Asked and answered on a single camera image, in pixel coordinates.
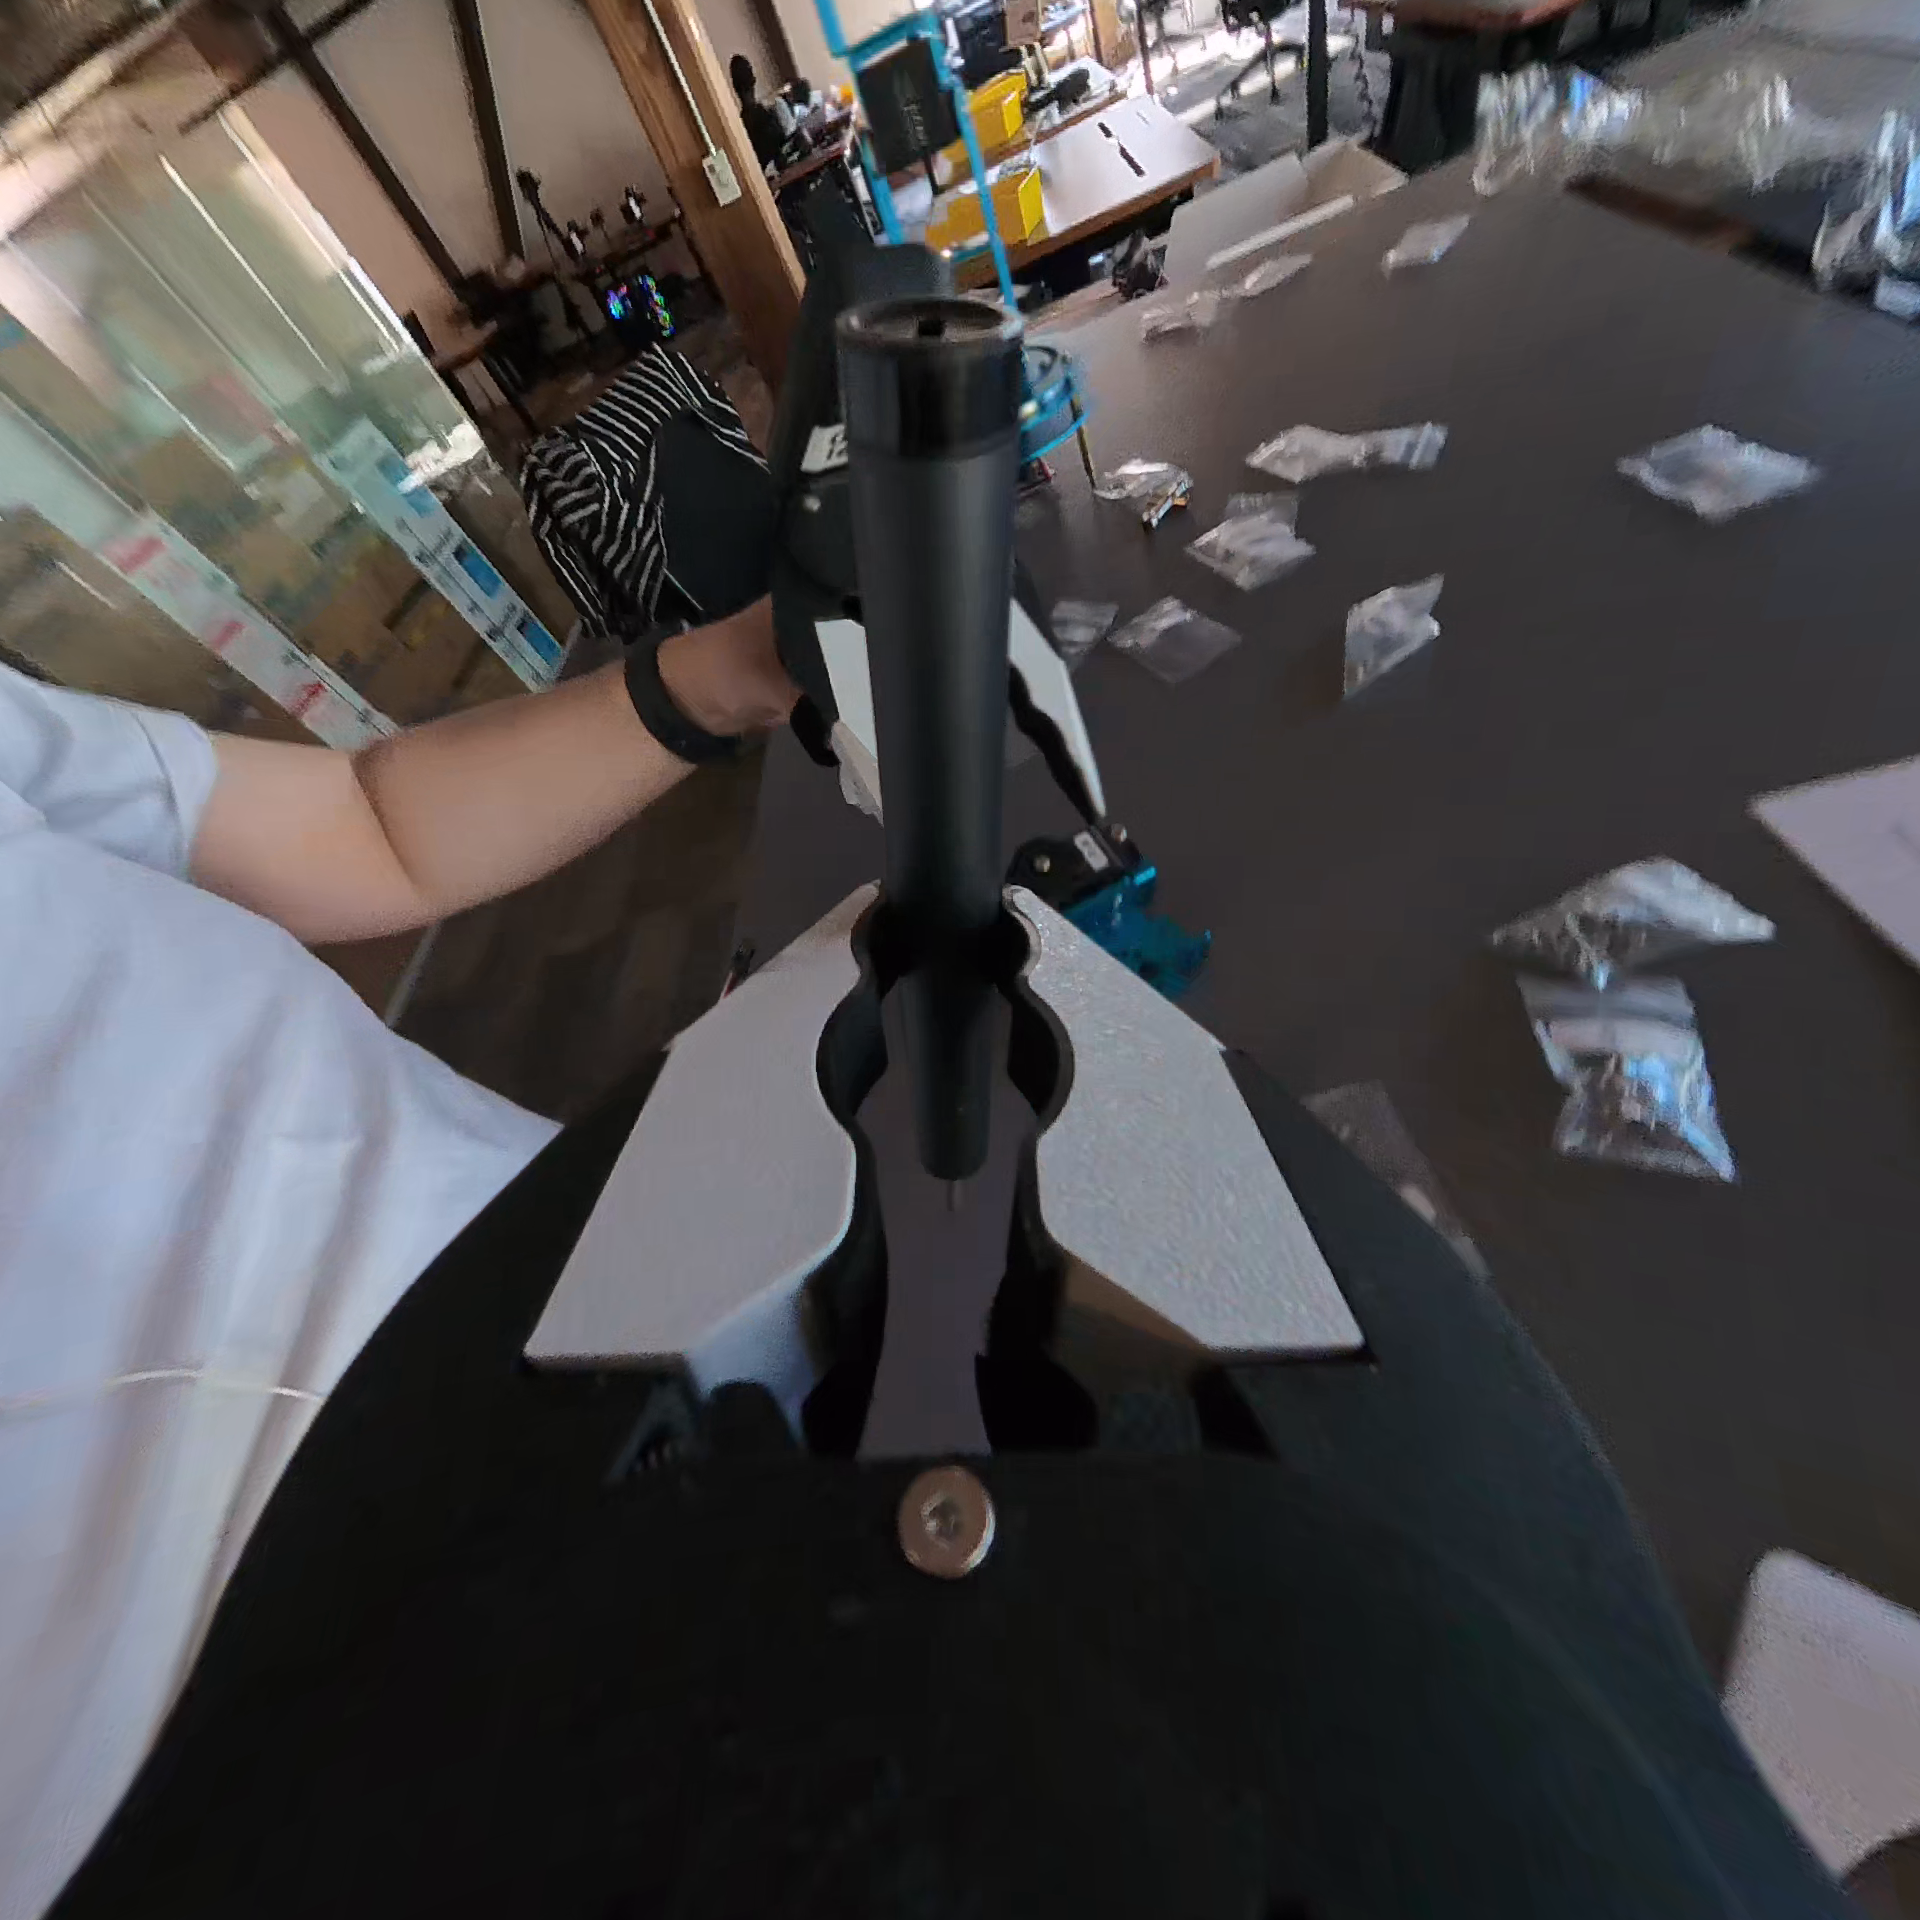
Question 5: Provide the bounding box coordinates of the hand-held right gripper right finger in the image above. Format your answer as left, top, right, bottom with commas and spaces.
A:
977, 885, 1369, 1451

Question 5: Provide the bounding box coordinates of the black screwdriver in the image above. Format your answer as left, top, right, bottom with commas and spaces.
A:
834, 296, 1031, 1183

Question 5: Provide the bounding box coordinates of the small clear bag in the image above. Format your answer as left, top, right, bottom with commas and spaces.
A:
1615, 423, 1823, 524

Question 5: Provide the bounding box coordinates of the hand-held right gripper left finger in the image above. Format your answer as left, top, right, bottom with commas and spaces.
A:
525, 885, 898, 1455

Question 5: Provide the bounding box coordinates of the black wristband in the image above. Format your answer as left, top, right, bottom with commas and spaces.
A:
622, 627, 744, 770

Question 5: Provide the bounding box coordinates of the white cardboard box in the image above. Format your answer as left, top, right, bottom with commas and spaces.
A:
1160, 141, 1407, 281

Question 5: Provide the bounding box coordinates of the wooden table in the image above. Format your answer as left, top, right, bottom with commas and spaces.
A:
960, 96, 1220, 291

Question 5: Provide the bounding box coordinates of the instruction booklet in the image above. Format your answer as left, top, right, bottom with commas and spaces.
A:
1751, 756, 1920, 971

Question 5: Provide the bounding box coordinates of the person's left forearm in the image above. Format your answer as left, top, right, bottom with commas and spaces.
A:
188, 661, 669, 947

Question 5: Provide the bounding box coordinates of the dark grey desk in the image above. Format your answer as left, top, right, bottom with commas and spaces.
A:
391, 152, 1920, 1920

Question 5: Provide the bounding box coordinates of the person's white top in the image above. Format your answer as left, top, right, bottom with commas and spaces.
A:
0, 661, 566, 1920

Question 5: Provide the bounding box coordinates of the wooden pillar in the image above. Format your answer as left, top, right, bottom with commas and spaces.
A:
583, 0, 815, 396

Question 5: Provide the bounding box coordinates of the clear bag of metal nuts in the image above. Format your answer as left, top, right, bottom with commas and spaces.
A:
1489, 855, 1776, 979

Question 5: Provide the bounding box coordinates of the long clear screw bag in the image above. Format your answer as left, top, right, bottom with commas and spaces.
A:
1245, 421, 1450, 488

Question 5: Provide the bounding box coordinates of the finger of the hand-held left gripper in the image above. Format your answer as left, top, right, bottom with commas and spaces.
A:
1000, 596, 1113, 826
815, 619, 889, 826

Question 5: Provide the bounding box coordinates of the crumpled clear plastic film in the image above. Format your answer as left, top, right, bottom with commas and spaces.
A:
1473, 59, 1920, 291

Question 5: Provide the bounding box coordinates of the servo with blue bracket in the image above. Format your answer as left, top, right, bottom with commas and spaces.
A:
1000, 821, 1216, 1002

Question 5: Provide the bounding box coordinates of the person's left hand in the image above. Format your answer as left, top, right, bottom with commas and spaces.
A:
680, 604, 804, 741

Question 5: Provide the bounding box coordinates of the striped black white cloth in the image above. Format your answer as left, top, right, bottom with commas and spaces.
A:
519, 345, 770, 642

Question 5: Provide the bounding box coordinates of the yellow box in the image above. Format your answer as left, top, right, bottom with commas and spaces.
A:
928, 67, 1046, 250

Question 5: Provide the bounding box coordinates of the stack of cardboard boxes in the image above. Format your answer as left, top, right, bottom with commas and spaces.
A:
0, 299, 572, 752

